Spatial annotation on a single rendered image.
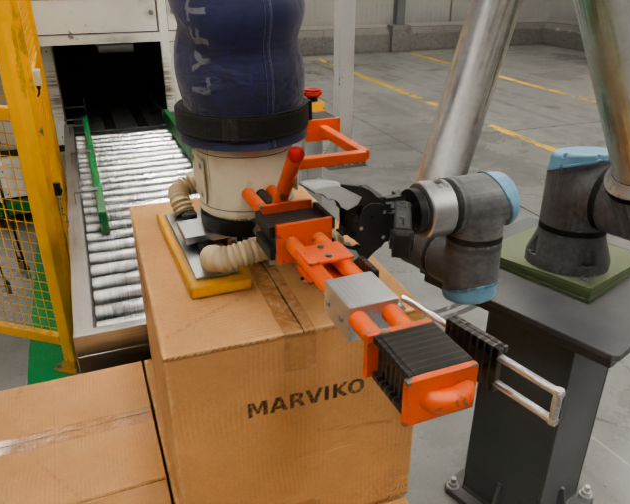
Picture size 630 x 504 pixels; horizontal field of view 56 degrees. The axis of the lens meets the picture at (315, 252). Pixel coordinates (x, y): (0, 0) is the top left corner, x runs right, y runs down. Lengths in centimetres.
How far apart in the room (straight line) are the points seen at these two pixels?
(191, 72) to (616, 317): 99
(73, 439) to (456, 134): 96
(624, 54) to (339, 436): 77
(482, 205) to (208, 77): 46
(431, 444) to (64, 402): 117
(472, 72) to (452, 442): 135
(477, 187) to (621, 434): 151
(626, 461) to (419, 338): 169
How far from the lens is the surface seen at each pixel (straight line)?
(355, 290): 67
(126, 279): 194
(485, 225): 97
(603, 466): 218
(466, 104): 108
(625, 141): 122
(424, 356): 56
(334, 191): 83
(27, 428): 143
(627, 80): 115
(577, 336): 131
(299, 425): 97
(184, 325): 90
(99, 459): 131
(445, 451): 207
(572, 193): 141
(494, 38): 109
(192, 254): 104
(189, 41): 97
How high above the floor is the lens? 142
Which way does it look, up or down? 26 degrees down
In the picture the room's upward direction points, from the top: straight up
